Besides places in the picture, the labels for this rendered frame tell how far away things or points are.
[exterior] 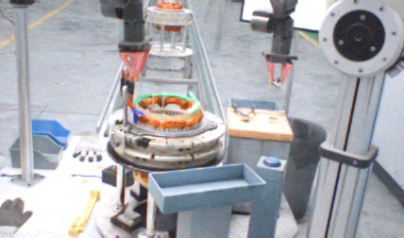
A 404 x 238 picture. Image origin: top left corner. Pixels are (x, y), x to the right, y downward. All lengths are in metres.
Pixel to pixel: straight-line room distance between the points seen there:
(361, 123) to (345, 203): 0.18
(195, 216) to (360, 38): 0.51
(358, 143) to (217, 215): 0.35
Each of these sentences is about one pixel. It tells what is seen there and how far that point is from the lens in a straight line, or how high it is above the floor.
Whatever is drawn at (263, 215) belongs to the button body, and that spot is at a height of 0.89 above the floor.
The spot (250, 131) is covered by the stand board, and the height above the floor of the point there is 1.06.
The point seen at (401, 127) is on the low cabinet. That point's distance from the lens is 3.64.
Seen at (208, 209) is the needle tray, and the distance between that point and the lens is 1.11.
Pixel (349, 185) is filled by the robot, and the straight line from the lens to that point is 1.10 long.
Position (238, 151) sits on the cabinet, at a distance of 1.46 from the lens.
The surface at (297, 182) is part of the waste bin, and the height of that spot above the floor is 0.27.
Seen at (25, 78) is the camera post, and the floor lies 1.13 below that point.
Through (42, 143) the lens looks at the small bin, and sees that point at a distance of 1.89.
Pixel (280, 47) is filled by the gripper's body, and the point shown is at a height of 1.30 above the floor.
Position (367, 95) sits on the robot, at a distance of 1.04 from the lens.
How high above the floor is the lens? 1.57
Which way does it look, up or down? 20 degrees down
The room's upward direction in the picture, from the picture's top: 5 degrees clockwise
